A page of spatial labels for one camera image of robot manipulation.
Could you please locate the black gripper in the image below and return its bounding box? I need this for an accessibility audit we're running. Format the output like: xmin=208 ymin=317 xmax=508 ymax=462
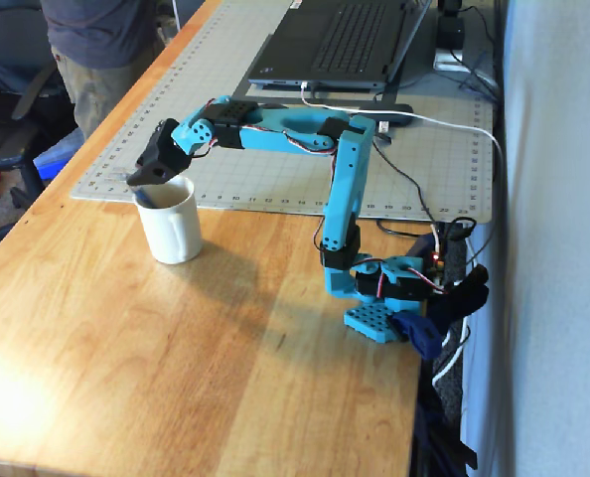
xmin=125 ymin=118 xmax=193 ymax=188

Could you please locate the white ceramic mug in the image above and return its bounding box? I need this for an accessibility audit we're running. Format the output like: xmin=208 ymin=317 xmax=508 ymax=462
xmin=134 ymin=176 xmax=205 ymax=265

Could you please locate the grey gridded cutting mat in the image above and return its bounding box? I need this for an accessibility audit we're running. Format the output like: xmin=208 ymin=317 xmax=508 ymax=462
xmin=70 ymin=0 xmax=495 ymax=223

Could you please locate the blue plastic box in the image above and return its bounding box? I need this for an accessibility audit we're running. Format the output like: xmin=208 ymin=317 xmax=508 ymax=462
xmin=32 ymin=131 xmax=85 ymax=183

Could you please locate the person in grey shirt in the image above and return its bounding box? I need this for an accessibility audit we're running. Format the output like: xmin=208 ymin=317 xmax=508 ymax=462
xmin=41 ymin=0 xmax=165 ymax=143

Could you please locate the black office chair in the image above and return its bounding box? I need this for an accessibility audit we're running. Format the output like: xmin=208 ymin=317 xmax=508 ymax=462
xmin=0 ymin=0 xmax=77 ymax=249

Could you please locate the dark grey laptop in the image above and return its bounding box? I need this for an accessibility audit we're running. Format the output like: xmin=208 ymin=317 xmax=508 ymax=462
xmin=246 ymin=0 xmax=433 ymax=93

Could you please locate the black usb hub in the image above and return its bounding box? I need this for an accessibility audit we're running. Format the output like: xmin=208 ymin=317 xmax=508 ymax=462
xmin=372 ymin=102 xmax=415 ymax=135

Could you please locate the silver stand base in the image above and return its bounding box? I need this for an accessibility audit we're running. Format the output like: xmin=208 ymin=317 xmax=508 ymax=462
xmin=431 ymin=0 xmax=480 ymax=76

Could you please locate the dark blue table clamp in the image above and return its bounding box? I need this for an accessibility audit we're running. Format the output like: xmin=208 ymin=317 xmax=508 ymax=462
xmin=391 ymin=310 xmax=445 ymax=362

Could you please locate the black cable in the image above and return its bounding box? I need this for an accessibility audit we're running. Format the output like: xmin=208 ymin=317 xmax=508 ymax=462
xmin=371 ymin=133 xmax=438 ymax=225

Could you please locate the white usb cable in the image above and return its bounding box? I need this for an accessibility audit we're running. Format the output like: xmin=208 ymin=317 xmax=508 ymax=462
xmin=300 ymin=81 xmax=505 ymax=392

